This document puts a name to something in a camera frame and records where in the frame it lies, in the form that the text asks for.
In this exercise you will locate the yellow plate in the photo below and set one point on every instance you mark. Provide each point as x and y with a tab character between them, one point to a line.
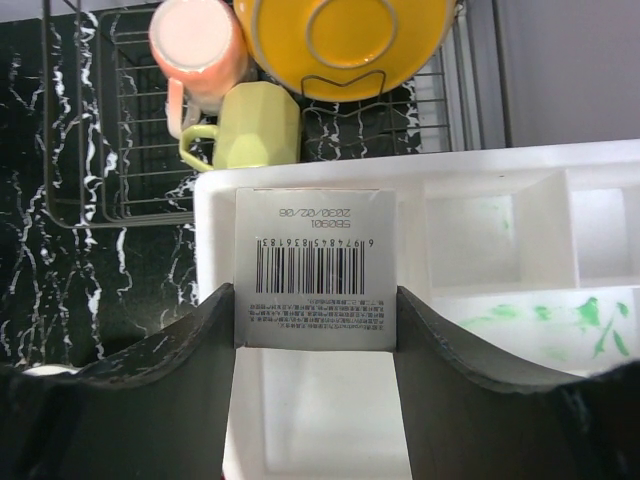
343	50

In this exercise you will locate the white barcode box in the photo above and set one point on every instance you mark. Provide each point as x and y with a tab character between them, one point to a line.
315	269

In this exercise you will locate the white drawer organizer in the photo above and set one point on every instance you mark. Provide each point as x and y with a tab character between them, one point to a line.
535	250

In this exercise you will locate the white plastic basin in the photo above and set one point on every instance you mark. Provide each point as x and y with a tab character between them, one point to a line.
51	370

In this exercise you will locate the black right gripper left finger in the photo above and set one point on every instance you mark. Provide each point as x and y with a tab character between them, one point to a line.
157	409

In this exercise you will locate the green plastic cup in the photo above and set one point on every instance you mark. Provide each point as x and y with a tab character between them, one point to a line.
259	124

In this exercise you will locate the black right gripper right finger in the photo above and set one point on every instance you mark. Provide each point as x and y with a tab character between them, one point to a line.
474	411

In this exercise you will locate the pink plastic cup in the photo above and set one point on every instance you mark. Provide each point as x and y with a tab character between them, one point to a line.
200	48

